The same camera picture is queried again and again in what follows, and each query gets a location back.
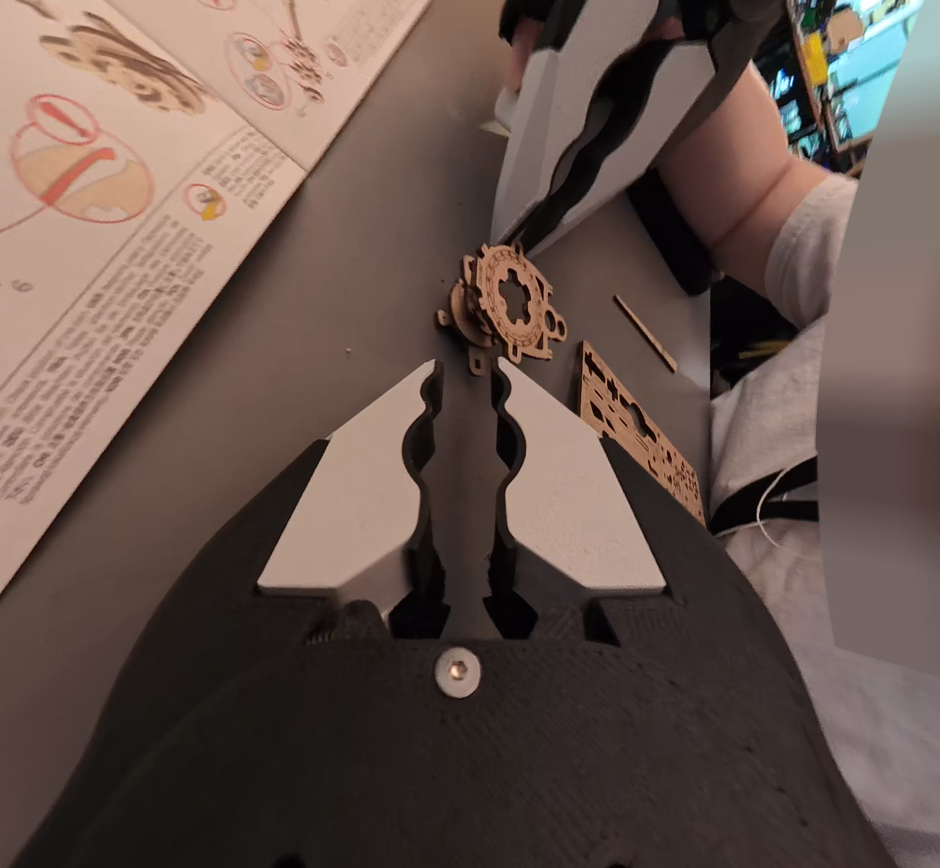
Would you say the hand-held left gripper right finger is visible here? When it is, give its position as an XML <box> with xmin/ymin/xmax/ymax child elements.
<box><xmin>481</xmin><ymin>358</ymin><xmax>667</xmax><ymax>640</ymax></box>

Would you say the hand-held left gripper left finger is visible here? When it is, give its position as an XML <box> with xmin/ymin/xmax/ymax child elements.
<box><xmin>257</xmin><ymin>360</ymin><xmax>452</xmax><ymax>640</ymax></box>

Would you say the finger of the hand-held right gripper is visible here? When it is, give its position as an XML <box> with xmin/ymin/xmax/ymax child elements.
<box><xmin>488</xmin><ymin>0</ymin><xmax>678</xmax><ymax>245</ymax></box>
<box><xmin>523</xmin><ymin>37</ymin><xmax>728</xmax><ymax>259</ymax></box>

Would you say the person's right forearm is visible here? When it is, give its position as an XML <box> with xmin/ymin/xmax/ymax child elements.
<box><xmin>654</xmin><ymin>60</ymin><xmax>856</xmax><ymax>274</ymax></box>

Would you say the laser-cut wooden parts sheet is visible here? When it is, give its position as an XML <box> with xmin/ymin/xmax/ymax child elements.
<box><xmin>580</xmin><ymin>341</ymin><xmax>706</xmax><ymax>527</ymax></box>

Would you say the person's right hand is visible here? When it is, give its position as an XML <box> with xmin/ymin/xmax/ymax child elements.
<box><xmin>509</xmin><ymin>20</ymin><xmax>550</xmax><ymax>96</ymax></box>

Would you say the black flat block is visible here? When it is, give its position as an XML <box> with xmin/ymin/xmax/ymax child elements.
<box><xmin>628</xmin><ymin>170</ymin><xmax>717</xmax><ymax>296</ymax></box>

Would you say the wooden shelving unit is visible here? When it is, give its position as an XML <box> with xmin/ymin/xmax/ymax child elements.
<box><xmin>786</xmin><ymin>0</ymin><xmax>919</xmax><ymax>171</ymax></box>

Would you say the thin wooden stick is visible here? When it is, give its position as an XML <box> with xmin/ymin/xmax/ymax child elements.
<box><xmin>613</xmin><ymin>294</ymin><xmax>678</xmax><ymax>374</ymax></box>

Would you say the illustrated instruction booklet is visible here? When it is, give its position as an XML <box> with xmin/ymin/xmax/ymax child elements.
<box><xmin>0</xmin><ymin>0</ymin><xmax>436</xmax><ymax>593</ymax></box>

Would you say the black strap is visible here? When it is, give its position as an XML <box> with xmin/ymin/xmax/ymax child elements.
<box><xmin>708</xmin><ymin>457</ymin><xmax>820</xmax><ymax>535</ymax></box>

